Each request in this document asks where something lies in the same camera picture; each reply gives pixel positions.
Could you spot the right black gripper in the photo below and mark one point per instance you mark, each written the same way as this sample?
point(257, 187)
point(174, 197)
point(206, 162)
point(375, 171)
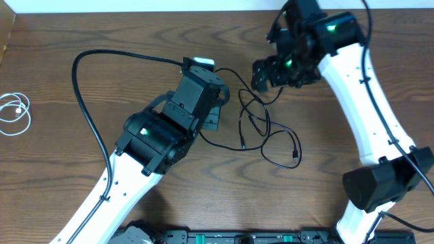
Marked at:
point(271, 64)

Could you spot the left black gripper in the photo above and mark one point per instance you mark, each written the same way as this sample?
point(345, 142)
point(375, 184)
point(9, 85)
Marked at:
point(213, 121)

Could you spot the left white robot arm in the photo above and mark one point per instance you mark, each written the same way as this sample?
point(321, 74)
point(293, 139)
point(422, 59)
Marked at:
point(152, 141)

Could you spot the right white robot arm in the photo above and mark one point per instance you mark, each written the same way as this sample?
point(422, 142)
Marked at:
point(314, 46)

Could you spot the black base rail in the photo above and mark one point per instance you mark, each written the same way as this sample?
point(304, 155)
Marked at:
point(137, 232)

